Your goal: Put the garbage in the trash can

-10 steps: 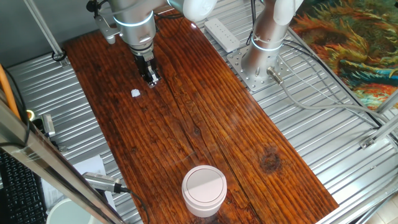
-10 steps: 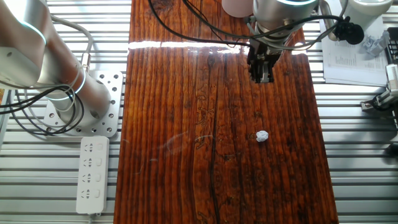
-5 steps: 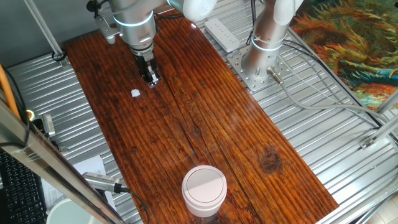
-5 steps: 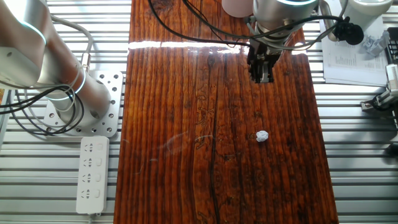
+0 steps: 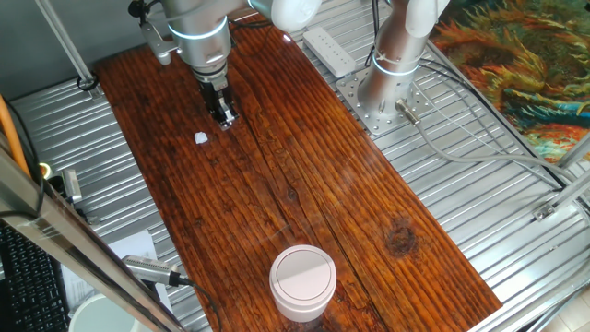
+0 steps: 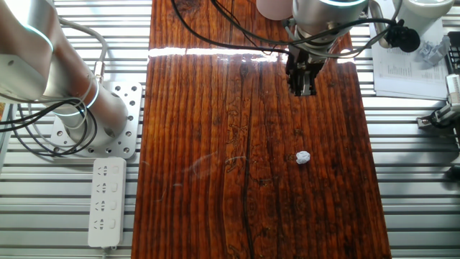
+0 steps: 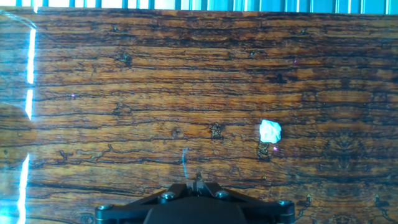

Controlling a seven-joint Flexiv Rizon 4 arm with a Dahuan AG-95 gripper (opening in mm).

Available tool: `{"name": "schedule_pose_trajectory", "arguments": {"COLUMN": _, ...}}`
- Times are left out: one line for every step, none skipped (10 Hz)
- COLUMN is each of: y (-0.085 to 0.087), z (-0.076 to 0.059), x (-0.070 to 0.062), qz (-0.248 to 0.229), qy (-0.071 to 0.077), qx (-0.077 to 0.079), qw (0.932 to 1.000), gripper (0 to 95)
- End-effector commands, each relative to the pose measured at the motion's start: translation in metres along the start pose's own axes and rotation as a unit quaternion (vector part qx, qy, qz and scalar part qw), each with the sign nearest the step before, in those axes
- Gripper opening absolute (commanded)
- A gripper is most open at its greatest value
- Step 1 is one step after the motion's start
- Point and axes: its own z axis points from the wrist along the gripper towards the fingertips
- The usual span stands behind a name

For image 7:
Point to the white paper ball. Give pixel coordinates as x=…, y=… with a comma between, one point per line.
x=270, y=131

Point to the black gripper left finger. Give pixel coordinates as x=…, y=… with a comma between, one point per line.
x=124, y=211

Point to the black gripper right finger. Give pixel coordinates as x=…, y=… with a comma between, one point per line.
x=267, y=211

